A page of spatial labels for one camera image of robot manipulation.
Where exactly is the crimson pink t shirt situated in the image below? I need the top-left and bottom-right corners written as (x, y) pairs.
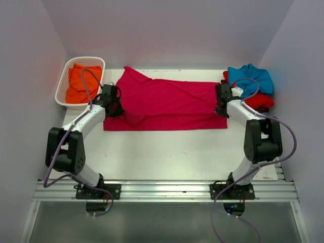
top-left (103, 66), bottom-right (227, 131)

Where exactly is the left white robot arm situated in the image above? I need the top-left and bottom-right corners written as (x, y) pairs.
top-left (43, 85), bottom-right (125, 199)

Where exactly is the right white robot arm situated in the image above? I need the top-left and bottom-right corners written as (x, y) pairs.
top-left (215, 84), bottom-right (283, 199)

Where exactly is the orange t shirt in basket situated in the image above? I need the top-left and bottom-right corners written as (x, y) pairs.
top-left (66, 63), bottom-right (102, 104)

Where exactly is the red folded t shirt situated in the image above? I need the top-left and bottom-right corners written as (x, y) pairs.
top-left (223, 68), bottom-right (274, 110)

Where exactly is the maroon folded t shirt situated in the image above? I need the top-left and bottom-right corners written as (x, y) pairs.
top-left (220, 79), bottom-right (270, 113)

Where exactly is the white plastic laundry basket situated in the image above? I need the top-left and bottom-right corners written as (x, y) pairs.
top-left (55, 56), bottom-right (105, 110)

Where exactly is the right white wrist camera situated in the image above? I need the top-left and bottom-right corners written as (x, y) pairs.
top-left (231, 87), bottom-right (244, 97)

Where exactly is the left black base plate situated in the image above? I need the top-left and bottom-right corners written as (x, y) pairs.
top-left (73, 183), bottom-right (122, 200)

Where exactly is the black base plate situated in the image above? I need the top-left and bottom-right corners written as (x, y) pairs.
top-left (73, 183), bottom-right (122, 200)
top-left (209, 181), bottom-right (256, 200)

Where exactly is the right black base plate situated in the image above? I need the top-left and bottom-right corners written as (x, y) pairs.
top-left (209, 181), bottom-right (256, 200)

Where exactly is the aluminium front rail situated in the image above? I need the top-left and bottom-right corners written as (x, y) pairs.
top-left (32, 180), bottom-right (299, 203)

